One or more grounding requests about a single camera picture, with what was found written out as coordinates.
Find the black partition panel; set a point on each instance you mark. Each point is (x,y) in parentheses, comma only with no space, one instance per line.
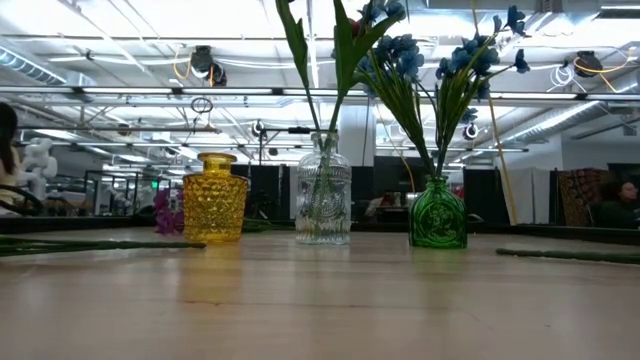
(385,175)
(485,195)
(270,192)

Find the purple artificial flower bunch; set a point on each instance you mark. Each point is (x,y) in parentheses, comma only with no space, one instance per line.
(167,215)
(125,245)
(575,256)

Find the silver ventilation duct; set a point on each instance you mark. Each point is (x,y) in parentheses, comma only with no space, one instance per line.
(25,65)
(560,122)

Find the person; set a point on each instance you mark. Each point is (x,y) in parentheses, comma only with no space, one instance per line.
(7,150)
(620,210)

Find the yellow glass vase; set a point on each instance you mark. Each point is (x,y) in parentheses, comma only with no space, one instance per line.
(215,210)

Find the clear glass vase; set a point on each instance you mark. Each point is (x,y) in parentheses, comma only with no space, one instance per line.
(322,210)

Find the red patterned hanging cloth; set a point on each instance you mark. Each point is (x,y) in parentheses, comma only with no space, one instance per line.
(582,195)

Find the black chair armrest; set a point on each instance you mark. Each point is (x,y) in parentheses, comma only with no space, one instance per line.
(36,204)

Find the white partition panel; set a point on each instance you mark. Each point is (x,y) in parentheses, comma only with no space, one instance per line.
(532,195)

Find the green glass vase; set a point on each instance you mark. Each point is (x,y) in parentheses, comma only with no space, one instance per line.
(438,220)

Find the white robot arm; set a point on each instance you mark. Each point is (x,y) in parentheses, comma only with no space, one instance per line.
(40,160)

